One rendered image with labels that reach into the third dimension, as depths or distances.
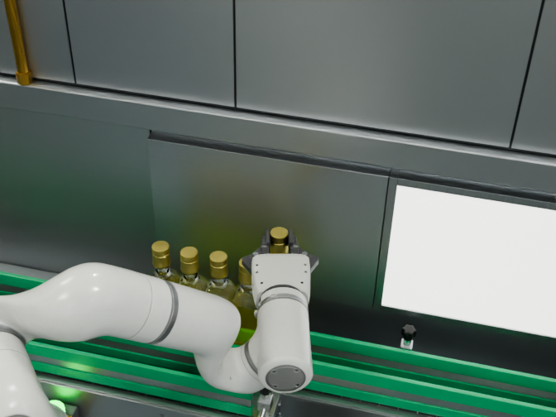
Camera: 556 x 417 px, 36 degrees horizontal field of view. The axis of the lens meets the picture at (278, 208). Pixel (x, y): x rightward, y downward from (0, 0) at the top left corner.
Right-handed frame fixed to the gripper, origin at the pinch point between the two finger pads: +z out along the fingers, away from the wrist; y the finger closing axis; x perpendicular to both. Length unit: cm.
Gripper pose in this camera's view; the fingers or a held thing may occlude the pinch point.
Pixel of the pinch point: (279, 242)
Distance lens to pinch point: 152.8
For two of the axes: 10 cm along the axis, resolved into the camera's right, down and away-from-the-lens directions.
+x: 0.2, -7.8, -6.2
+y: 10.0, -0.1, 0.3
